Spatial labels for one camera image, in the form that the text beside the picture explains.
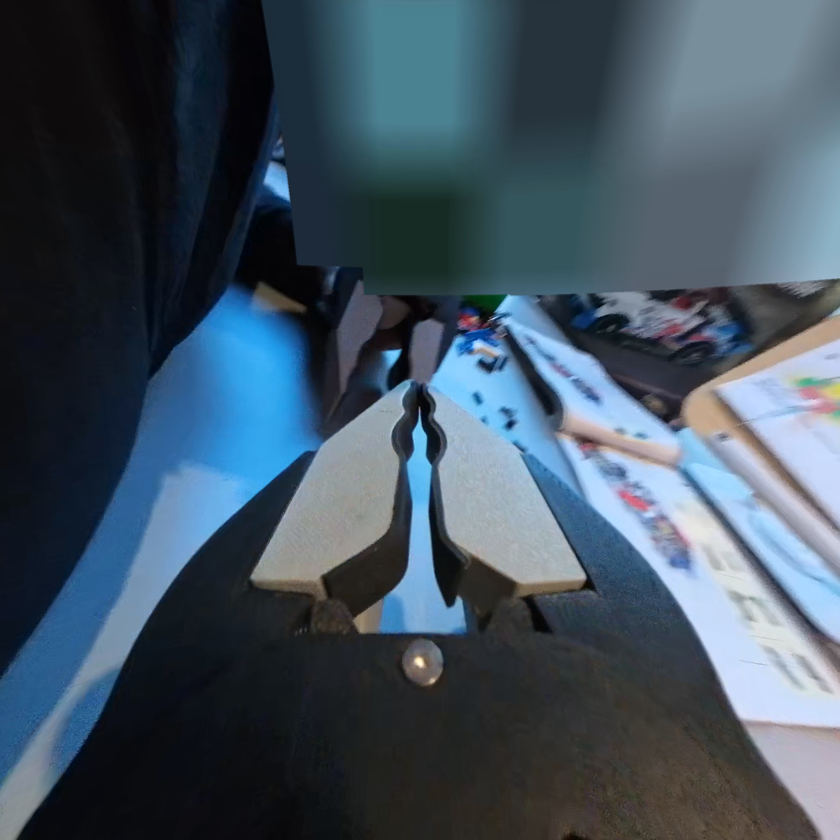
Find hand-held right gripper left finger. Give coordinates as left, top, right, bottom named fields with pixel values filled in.
left=249, top=378, right=421, bottom=633

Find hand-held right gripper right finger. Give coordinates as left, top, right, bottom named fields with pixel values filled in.
left=422, top=383, right=588, bottom=633

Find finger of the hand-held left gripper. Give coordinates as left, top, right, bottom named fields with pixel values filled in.
left=333, top=281, right=386, bottom=422
left=409, top=318, right=448, bottom=386

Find white desk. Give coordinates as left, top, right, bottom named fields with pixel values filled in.
left=0, top=283, right=840, bottom=840

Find pile of toy building bricks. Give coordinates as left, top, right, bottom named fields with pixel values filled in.
left=455, top=298, right=521, bottom=376

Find beige cardboard piece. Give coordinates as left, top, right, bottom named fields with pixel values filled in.
left=251, top=281, right=308, bottom=317

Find scattered small black bricks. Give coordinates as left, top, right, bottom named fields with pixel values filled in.
left=469, top=387, right=529, bottom=455

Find toy instruction booklet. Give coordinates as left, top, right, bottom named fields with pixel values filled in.
left=502, top=295, right=686, bottom=463

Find white printed instruction sheet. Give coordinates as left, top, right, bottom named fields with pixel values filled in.
left=558, top=436, right=840, bottom=731

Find toy car picture box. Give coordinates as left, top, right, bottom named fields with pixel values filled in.
left=541, top=281, right=840, bottom=424

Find clear blue plastic bag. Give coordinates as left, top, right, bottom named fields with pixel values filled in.
left=675, top=427, right=840, bottom=647

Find person's dark clothing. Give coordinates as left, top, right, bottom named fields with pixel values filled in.
left=0, top=0, right=280, bottom=677

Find brown cardboard box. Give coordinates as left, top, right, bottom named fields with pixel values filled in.
left=681, top=318, right=840, bottom=549

